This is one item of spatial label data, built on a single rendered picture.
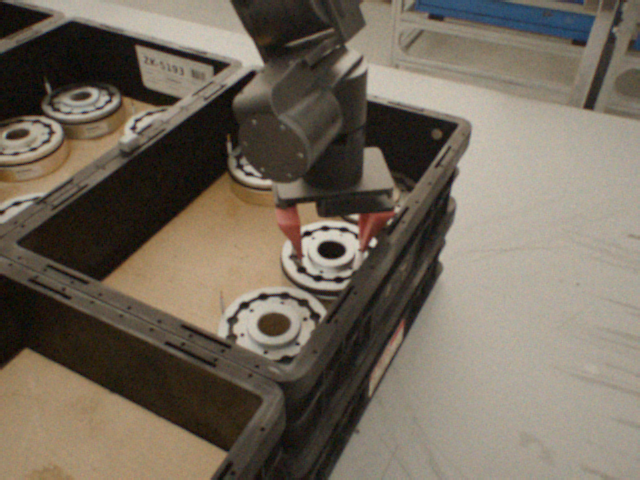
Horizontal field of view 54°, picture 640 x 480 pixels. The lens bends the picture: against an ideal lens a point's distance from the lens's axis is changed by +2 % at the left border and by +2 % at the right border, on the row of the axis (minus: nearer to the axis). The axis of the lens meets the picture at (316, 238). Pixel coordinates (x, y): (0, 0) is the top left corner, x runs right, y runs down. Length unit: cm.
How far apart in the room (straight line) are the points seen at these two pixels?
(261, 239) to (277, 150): 26
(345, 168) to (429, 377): 30
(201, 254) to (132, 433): 21
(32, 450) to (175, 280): 20
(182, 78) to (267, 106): 47
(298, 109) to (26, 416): 34
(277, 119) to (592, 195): 70
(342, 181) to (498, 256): 40
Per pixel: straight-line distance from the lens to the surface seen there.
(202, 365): 45
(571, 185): 106
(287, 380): 44
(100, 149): 87
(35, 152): 84
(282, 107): 43
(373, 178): 55
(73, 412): 58
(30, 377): 62
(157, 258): 68
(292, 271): 60
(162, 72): 91
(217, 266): 66
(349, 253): 62
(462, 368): 75
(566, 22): 253
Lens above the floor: 129
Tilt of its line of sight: 42 degrees down
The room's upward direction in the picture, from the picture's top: straight up
